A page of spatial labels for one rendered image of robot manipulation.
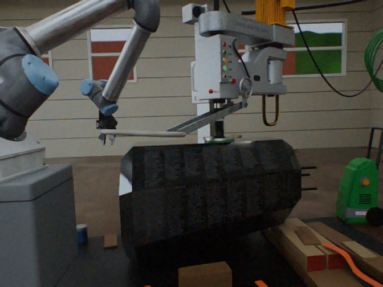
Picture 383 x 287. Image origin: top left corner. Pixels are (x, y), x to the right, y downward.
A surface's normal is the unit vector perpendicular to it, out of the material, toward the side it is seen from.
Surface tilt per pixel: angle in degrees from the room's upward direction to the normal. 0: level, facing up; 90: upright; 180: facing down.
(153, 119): 90
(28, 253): 90
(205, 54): 90
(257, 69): 90
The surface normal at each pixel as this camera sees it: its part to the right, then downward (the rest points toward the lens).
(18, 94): 0.17, 0.32
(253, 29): 0.68, 0.05
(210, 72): -0.73, 0.09
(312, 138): 0.04, 0.10
